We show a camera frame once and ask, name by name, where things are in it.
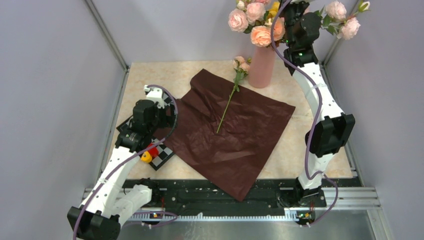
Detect yellow toy block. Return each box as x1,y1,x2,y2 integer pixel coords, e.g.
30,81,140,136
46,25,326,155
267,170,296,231
140,151,153,164

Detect artificial roses in vase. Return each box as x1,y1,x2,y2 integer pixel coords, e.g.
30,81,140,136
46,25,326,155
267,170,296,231
227,0,281,34

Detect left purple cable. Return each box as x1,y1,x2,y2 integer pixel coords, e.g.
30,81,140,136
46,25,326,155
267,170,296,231
72,84,180,240

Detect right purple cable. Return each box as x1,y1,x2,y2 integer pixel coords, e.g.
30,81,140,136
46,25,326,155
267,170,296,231
269,0,339,228

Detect peach pink rose stem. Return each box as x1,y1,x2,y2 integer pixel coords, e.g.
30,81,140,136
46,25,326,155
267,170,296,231
250,17,286,47

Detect pink ceramic vase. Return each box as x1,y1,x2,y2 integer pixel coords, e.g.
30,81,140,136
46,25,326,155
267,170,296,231
248,47,276,89

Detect purple cable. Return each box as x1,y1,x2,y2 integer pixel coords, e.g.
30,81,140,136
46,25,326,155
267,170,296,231
269,0,339,228
72,84,180,240

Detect black white chessboard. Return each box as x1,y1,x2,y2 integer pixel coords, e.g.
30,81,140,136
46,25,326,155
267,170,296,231
115,91,178,171

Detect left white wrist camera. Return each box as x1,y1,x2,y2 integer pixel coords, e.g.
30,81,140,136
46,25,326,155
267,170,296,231
143,85,165,109

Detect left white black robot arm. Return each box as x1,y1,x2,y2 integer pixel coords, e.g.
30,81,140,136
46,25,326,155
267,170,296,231
67,97,178,240

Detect dark red wrapping paper sheet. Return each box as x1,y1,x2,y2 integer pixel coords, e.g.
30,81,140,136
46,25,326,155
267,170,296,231
155,69,299,201

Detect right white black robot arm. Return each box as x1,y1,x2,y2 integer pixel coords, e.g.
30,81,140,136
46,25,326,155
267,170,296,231
278,0,356,207

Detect pale pink rose stem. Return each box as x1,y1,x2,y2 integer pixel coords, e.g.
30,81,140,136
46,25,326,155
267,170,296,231
314,0,371,40

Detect red paper flower bouquet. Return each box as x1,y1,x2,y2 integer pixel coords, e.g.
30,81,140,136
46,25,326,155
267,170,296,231
216,56,252,133

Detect red toy block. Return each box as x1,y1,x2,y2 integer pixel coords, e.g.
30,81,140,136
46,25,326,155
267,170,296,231
147,146,159,159

